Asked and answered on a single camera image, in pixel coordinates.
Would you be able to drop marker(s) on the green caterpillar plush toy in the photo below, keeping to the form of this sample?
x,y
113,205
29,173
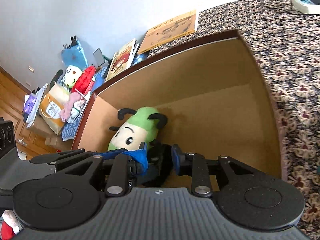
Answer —
x,y
143,125

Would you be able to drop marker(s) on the blue fabric bag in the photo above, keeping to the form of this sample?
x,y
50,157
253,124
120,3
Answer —
x,y
74,54

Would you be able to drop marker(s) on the red plush toy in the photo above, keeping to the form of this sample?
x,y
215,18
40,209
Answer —
x,y
82,83

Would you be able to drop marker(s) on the yellow paper bag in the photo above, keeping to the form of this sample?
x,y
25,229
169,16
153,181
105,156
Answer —
x,y
51,105

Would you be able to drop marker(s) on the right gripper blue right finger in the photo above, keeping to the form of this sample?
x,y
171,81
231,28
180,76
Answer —
x,y
178,159

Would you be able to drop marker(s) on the green frog plush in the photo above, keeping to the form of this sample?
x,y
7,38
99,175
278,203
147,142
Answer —
x,y
71,76

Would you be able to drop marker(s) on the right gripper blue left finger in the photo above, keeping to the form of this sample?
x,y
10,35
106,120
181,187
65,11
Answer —
x,y
139,156

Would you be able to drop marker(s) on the floral patterned bed cover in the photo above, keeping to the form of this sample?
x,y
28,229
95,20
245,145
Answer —
x,y
285,45

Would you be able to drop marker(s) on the orange book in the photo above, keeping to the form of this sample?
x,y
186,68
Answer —
x,y
170,30

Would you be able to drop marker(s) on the white power strip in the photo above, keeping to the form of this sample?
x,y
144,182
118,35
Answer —
x,y
306,7

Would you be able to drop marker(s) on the brown cardboard box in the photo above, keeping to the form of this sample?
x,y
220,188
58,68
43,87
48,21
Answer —
x,y
212,92

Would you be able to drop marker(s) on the red illustrated book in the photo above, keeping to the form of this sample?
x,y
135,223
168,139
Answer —
x,y
122,59

